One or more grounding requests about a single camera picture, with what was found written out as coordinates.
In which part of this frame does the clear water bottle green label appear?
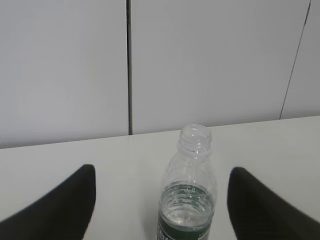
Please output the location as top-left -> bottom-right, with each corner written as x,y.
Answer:
156,124 -> 218,240

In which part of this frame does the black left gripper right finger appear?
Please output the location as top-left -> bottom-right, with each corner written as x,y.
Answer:
227,167 -> 320,240

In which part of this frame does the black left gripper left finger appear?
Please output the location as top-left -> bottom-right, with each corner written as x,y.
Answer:
0,164 -> 96,240

